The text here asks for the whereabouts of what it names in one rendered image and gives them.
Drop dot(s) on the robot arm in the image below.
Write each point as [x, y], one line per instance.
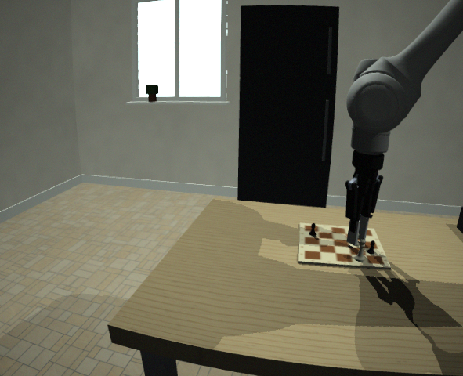
[383, 93]

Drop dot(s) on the brown and cream chessboard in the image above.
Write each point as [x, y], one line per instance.
[329, 248]

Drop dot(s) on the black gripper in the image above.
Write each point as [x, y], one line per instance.
[358, 205]

